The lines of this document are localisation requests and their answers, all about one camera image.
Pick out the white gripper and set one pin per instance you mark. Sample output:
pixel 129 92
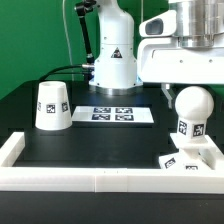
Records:
pixel 162 60

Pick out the white lamp bulb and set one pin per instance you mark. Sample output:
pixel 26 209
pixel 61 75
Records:
pixel 193 105

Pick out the white lamp base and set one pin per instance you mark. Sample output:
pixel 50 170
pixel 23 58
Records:
pixel 193 156

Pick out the white lamp shade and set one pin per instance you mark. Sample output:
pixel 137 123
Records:
pixel 53 110

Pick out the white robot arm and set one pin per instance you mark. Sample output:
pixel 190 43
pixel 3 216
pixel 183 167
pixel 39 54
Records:
pixel 184 45

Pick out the white marker sheet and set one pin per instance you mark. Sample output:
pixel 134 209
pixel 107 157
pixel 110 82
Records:
pixel 112 114

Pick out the white U-shaped fence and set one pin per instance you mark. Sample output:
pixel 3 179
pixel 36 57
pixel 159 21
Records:
pixel 14 178

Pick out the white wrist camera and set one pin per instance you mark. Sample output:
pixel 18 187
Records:
pixel 162 25

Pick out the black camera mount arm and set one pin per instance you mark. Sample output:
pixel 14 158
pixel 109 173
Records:
pixel 82 8

